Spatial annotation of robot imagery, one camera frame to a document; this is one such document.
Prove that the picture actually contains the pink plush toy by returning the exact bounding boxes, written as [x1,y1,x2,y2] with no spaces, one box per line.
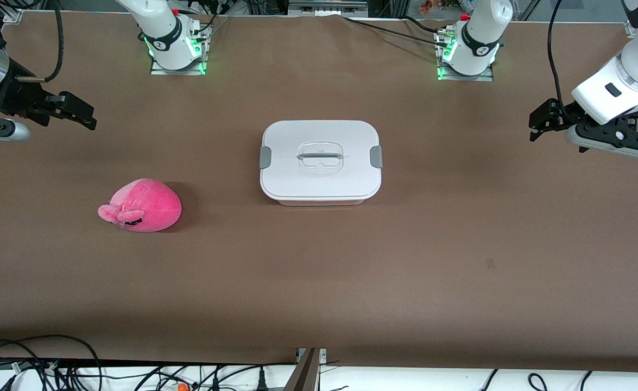
[98,179,182,233]

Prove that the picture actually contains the white box lid grey latches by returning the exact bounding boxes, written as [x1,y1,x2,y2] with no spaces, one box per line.
[259,119,383,200]

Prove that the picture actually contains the pink translucent plastic box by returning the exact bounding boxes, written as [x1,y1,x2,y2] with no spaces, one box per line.
[274,197,369,206]

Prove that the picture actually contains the grey device box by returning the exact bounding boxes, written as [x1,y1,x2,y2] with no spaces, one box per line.
[288,0,369,16]

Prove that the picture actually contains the white lower shelf board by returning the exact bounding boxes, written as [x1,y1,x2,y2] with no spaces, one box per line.
[0,364,638,391]

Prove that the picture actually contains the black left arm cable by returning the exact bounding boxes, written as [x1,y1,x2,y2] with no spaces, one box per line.
[547,0,576,119]

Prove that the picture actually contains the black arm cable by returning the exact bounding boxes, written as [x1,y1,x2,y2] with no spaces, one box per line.
[547,0,576,119]
[0,0,65,83]

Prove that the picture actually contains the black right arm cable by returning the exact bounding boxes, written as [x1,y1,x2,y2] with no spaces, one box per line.
[0,0,65,83]

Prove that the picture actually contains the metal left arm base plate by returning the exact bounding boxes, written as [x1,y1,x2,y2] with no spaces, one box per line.
[437,30,495,83]

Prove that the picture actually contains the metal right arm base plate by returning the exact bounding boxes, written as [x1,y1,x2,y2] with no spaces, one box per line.
[150,24,209,77]

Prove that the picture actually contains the short black table cable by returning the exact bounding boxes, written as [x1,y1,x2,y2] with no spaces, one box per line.
[400,15,440,31]

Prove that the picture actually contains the black base cable bundle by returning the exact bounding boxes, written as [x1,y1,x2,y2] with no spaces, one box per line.
[195,0,231,40]

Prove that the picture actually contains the long black table cable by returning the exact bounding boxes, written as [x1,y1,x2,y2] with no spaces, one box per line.
[343,16,450,47]

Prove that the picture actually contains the black looped floor cable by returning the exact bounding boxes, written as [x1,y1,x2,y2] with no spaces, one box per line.
[0,335,103,391]

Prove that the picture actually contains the black arched cable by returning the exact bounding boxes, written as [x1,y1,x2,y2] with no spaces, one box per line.
[133,362,298,391]

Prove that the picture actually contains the aluminium frame post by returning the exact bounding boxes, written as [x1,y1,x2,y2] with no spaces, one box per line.
[283,348,328,391]

